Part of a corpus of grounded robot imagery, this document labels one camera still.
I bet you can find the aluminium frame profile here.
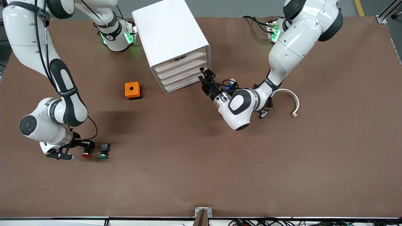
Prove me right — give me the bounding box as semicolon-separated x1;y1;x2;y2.
375;0;402;24

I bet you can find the white curved plastic bracket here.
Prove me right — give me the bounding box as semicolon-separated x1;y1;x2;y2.
273;89;300;118

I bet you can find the orange button enclosure box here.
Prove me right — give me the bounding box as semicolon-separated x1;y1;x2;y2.
125;82;142;100

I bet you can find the white table edge rail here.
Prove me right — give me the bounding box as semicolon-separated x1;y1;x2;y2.
0;216;402;226

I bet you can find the white drawer cabinet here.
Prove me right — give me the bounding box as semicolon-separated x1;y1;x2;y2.
132;0;212;94

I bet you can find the black cable bundle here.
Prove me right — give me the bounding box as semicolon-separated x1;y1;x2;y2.
228;218;402;226

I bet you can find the green mushroom push button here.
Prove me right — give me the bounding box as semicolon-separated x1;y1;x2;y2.
98;143;111;159

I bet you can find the red mushroom push button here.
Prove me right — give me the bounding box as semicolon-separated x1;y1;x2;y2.
81;143;95;158

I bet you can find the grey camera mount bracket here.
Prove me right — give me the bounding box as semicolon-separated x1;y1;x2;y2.
192;207;213;226

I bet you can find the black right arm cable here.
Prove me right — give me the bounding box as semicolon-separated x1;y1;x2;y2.
8;0;99;140

